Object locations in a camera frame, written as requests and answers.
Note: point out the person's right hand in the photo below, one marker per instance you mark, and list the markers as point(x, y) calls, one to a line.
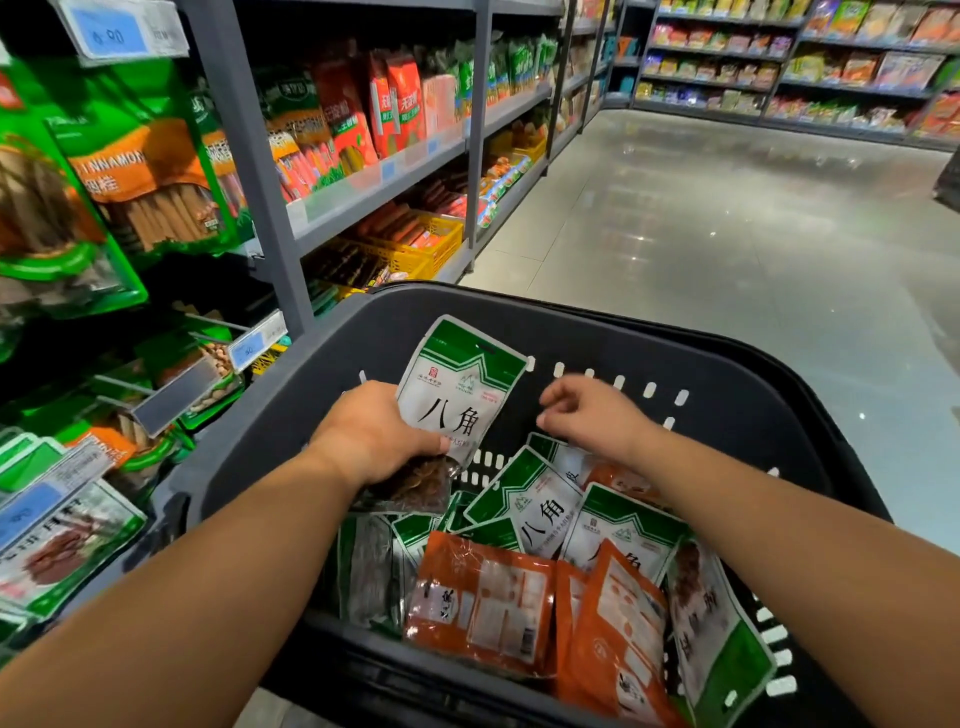
point(600, 420)

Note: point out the person's left hand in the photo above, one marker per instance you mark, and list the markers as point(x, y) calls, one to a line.
point(375, 435)

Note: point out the black shopping basket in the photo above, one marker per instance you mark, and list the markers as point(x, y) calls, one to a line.
point(375, 323)

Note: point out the star anise packets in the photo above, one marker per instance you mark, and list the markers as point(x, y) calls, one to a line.
point(465, 368)

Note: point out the pile of packets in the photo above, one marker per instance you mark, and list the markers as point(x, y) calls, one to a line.
point(525, 585)

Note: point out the row of green white packets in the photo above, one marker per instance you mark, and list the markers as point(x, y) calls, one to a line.
point(60, 555)

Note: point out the green orange Guangxi cinnamon bags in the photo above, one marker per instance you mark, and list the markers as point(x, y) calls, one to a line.
point(150, 165)
point(45, 210)

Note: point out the person's right forearm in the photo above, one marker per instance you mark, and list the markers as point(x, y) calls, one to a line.
point(825, 570)

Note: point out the person's left forearm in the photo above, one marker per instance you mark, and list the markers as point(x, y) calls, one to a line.
point(165, 615)

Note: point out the row of red orange packets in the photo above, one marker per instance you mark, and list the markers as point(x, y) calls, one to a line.
point(353, 128)

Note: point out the blue white price tag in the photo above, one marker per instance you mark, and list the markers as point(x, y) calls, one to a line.
point(252, 345)
point(38, 503)
point(120, 27)

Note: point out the yellow display trays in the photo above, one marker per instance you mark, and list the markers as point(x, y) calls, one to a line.
point(405, 248)

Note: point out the gray metal shelving unit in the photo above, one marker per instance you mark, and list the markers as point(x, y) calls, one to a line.
point(258, 150)
point(780, 128)

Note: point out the rows of colourful packaged goods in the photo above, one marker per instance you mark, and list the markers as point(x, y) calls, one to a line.
point(795, 60)

